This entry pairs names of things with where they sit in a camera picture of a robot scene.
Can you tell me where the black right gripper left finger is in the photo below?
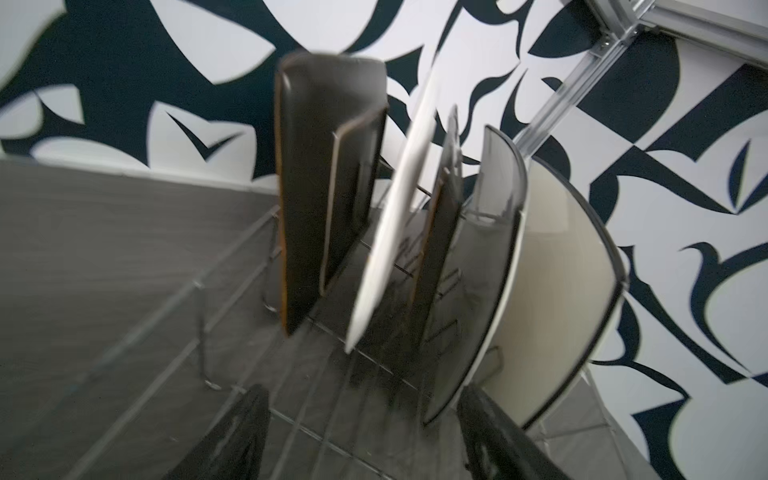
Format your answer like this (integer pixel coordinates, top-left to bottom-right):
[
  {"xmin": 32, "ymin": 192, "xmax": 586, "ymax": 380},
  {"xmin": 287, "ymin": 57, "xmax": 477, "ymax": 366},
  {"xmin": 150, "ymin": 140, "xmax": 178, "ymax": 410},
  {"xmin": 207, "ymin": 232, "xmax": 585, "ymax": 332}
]
[{"xmin": 163, "ymin": 385, "xmax": 270, "ymax": 479}]

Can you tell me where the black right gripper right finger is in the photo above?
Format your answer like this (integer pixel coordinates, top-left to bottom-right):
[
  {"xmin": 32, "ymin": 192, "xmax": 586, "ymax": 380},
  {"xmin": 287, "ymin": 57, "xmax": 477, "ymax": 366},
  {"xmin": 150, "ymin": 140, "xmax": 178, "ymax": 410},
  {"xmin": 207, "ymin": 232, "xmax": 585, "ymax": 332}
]
[{"xmin": 457, "ymin": 384, "xmax": 568, "ymax": 480}]

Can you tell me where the cream square plate black rim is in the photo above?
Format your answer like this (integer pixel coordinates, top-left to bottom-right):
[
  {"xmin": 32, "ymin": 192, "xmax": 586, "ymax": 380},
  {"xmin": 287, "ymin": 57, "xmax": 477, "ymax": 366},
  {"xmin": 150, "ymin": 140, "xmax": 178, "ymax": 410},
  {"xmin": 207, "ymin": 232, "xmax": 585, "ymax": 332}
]
[{"xmin": 422, "ymin": 125, "xmax": 529, "ymax": 426}]

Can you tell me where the round speckled plate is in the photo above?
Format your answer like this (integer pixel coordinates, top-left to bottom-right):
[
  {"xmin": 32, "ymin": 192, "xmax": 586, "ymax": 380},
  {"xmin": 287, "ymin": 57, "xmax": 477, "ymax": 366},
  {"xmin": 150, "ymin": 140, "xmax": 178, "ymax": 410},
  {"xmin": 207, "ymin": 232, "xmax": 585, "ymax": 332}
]
[{"xmin": 344, "ymin": 68, "xmax": 440, "ymax": 354}]

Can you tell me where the white square plate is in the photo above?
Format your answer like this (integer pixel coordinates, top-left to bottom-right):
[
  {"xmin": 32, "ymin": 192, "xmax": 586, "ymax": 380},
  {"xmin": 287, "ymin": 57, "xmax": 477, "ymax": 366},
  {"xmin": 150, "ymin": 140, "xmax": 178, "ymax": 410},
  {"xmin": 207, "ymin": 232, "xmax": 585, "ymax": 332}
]
[{"xmin": 481, "ymin": 159, "xmax": 628, "ymax": 429}]

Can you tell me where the large black square plate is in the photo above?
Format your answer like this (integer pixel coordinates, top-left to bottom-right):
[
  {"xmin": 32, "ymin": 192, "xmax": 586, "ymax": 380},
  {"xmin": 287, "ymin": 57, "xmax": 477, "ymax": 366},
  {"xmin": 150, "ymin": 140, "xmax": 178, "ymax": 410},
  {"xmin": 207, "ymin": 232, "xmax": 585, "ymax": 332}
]
[{"xmin": 274, "ymin": 51, "xmax": 388, "ymax": 335}]

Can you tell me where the wire dish rack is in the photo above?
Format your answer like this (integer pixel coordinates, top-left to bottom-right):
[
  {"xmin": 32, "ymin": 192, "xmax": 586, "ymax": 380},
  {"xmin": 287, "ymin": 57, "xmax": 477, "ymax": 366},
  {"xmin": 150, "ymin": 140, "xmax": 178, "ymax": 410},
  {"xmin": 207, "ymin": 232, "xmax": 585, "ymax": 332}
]
[{"xmin": 59, "ymin": 155, "xmax": 601, "ymax": 480}]

